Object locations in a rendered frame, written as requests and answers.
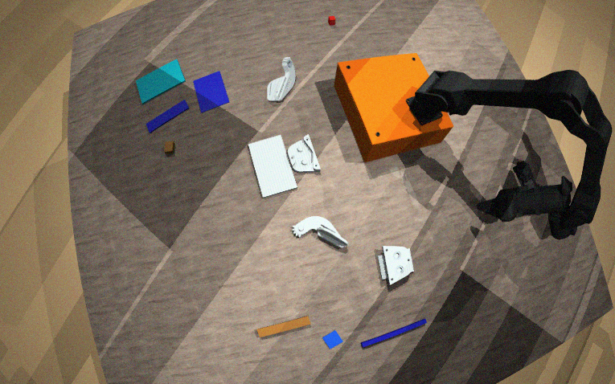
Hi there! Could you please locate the orange flat bar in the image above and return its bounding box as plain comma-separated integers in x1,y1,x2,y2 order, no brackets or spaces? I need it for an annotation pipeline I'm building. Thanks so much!
257,316,311,337

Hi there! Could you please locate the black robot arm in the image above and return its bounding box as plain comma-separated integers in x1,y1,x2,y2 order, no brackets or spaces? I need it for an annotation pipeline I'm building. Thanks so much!
406,70,612,240

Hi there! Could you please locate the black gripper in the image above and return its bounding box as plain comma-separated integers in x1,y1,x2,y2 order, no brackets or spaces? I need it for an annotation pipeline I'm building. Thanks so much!
477,186,546,222

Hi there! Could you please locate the blue thin bar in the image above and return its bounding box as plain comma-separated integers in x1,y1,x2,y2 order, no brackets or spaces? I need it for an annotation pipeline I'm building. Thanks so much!
360,319,427,347

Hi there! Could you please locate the teal flat rectangular plate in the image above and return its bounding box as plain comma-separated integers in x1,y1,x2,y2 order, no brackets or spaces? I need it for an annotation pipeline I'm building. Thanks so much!
136,59,185,104

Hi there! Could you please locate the blue flat bar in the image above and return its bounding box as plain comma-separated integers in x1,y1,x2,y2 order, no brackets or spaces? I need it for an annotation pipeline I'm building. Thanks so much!
146,100,188,133

